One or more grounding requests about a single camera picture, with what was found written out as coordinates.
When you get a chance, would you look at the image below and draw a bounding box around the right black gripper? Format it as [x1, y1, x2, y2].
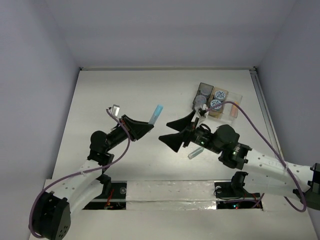
[158, 109, 222, 154]

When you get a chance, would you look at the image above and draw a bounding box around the teal pencil-shaped case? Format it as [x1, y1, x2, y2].
[187, 147, 204, 160]

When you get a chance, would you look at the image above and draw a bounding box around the blue pencil-shaped case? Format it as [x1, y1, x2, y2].
[148, 114, 159, 125]

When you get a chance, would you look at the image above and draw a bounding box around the dark grey plastic bin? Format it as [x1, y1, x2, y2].
[192, 82, 214, 110]

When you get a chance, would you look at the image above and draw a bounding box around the wooden bin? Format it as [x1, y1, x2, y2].
[208, 87, 229, 119]

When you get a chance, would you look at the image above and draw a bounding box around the clear plastic bin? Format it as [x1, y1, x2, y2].
[220, 92, 243, 125]

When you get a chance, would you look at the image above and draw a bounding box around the orange pencil-shaped case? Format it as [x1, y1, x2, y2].
[229, 105, 238, 118]

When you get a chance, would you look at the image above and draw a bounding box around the small blue eraser cap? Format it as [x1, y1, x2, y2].
[153, 104, 164, 116]

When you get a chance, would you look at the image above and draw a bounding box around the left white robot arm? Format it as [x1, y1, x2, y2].
[28, 115, 154, 240]

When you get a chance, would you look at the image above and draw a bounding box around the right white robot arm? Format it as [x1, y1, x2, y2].
[158, 111, 320, 210]

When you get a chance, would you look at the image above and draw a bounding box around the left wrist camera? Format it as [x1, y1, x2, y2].
[106, 104, 120, 118]

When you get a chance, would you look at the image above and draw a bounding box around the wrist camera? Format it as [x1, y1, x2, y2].
[106, 104, 120, 118]
[194, 103, 209, 126]

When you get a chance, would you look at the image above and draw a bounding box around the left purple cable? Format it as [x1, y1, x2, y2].
[27, 108, 132, 237]

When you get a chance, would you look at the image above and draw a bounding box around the purple cable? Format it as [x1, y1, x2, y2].
[27, 108, 132, 237]
[204, 101, 308, 213]

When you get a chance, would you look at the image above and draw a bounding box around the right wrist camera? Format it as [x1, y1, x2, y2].
[194, 103, 209, 126]

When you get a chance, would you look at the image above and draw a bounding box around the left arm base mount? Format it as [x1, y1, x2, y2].
[83, 174, 128, 210]

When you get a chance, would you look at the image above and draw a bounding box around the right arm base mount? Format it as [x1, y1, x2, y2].
[213, 171, 263, 210]

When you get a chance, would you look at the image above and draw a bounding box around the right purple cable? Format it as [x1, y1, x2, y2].
[204, 101, 308, 213]

